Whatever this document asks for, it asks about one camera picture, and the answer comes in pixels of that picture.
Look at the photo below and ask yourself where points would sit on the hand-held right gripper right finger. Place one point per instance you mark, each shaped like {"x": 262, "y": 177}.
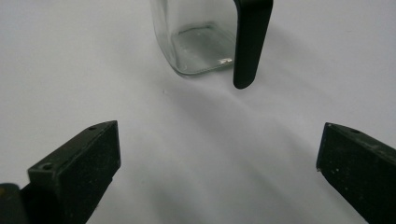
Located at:
{"x": 361, "y": 174}

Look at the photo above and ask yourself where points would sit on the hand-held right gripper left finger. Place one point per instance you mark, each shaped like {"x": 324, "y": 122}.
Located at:
{"x": 77, "y": 174}

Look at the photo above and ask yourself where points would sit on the glass jar with black lid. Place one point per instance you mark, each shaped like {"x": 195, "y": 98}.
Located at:
{"x": 199, "y": 43}

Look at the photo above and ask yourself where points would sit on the white paper sheet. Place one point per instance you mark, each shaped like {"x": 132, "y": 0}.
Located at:
{"x": 62, "y": 62}

